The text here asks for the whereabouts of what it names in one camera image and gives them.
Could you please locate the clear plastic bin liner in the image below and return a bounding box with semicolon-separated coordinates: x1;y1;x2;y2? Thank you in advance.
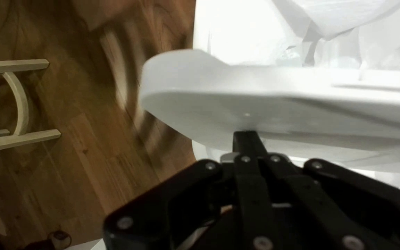
267;0;400;74

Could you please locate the cream slatted wooden chair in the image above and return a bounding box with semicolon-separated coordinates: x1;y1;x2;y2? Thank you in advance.
0;56;64;157

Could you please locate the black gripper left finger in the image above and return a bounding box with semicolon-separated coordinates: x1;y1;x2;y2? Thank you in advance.
101;131;275;250

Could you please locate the white plastic trash bin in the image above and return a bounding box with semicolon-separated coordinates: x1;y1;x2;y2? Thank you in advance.
190;0;400;196

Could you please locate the white bin lid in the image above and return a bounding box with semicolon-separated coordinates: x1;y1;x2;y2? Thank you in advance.
136;48;400;175

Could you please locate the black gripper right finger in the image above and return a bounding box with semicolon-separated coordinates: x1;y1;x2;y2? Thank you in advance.
246;131;400;250

